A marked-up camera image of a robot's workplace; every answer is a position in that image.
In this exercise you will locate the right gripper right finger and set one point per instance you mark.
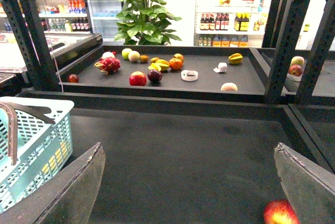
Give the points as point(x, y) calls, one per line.
point(308, 187)

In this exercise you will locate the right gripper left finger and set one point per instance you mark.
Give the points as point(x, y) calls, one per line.
point(69, 197)

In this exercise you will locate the brown kiwi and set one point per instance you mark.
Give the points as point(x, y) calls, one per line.
point(144, 59)

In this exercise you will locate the orange red fruit behind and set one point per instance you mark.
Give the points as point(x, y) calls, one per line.
point(179, 56)

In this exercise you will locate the yellow starfruit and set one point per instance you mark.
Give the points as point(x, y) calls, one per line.
point(160, 65)
point(235, 58)

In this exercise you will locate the pale peach fruit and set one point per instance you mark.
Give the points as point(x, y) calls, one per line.
point(229, 87)

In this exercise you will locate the pale green melon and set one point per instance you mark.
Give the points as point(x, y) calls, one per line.
point(134, 56)

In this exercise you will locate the small orange brown fruit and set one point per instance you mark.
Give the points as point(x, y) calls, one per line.
point(153, 60)

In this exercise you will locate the yellow mango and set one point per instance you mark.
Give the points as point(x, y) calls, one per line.
point(58, 159)

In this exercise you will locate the light blue plastic basket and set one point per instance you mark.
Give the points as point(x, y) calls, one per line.
point(37, 142)

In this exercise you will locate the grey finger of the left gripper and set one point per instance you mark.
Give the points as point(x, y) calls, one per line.
point(31, 111)
point(12, 131)

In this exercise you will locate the red apple on shelf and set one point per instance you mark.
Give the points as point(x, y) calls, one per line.
point(138, 78)

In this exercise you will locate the right bottle shelf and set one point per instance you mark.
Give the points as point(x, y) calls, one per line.
point(230, 23)

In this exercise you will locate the green apple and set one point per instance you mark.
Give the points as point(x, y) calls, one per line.
point(125, 53)

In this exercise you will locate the yellow starfruit far right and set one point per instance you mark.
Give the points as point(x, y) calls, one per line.
point(235, 58)

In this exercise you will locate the pink dragon fruit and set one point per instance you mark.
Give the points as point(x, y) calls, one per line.
point(108, 65)

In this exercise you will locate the black fruit display tray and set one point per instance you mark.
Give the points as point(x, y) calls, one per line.
point(250, 76)

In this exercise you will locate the yellow starfruit centre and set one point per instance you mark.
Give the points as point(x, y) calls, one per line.
point(160, 65)

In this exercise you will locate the green red apple side tray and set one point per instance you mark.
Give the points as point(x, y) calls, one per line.
point(297, 60)

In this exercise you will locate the white onion with red tip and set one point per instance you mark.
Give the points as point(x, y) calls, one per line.
point(108, 54)

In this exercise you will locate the red yellow apple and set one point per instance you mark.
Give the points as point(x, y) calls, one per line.
point(279, 211)

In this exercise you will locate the dark purple plum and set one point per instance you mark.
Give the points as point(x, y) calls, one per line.
point(154, 76)

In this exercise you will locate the green potted plant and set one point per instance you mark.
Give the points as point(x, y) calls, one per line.
point(145, 22)

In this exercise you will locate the small dark red fruit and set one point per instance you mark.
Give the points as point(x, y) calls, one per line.
point(73, 78)

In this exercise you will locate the glass door refrigerator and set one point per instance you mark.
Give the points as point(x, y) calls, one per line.
point(102, 14)

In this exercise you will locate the left drinks shelf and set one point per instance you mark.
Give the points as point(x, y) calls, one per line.
point(64, 16)

